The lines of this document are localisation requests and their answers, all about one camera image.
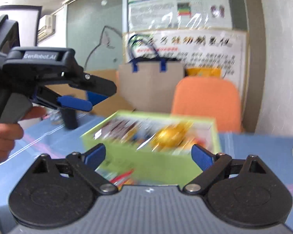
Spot golden yellow snack packet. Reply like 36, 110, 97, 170
151, 122, 193, 150

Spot red chips bag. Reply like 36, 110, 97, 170
110, 169, 136, 189

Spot dark red snack packet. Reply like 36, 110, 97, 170
94, 118, 138, 140

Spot person left hand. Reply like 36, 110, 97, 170
0, 107, 49, 163

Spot black tumbler cup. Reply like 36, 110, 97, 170
60, 108, 79, 130

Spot blue striped tablecloth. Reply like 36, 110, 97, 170
0, 114, 293, 233

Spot green cardboard box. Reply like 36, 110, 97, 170
81, 110, 221, 186

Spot orange chair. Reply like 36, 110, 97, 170
171, 76, 242, 133

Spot white poster with chinese text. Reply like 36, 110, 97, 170
123, 29, 248, 95

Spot brown paper bag blue handles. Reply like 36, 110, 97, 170
118, 34, 185, 113

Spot whiteboard black frame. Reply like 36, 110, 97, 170
0, 4, 43, 48

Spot upper wall poster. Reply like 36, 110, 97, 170
123, 0, 232, 32

